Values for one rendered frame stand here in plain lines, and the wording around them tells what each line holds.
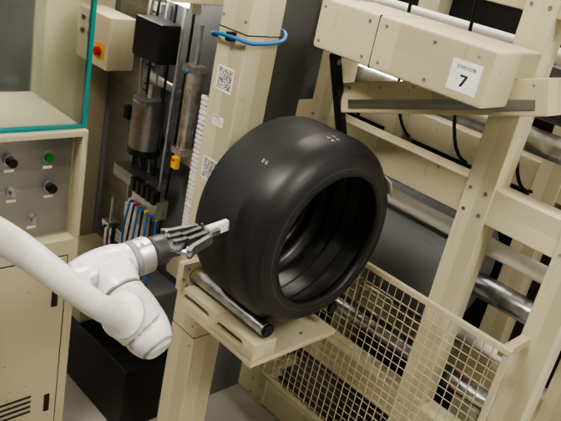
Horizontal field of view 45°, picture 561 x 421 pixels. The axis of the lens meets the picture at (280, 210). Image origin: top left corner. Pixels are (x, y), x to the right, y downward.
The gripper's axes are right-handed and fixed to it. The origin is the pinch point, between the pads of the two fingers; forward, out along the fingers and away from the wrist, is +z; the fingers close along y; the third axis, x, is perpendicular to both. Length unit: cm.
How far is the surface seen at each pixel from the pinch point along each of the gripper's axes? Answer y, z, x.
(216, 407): 48, 44, 130
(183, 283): 25.2, 7.9, 35.7
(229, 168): 8.4, 10.3, -11.0
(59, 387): 61, -20, 91
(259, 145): 6.0, 18.0, -16.7
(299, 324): -1, 35, 47
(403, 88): -1, 68, -26
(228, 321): 4.0, 9.2, 37.5
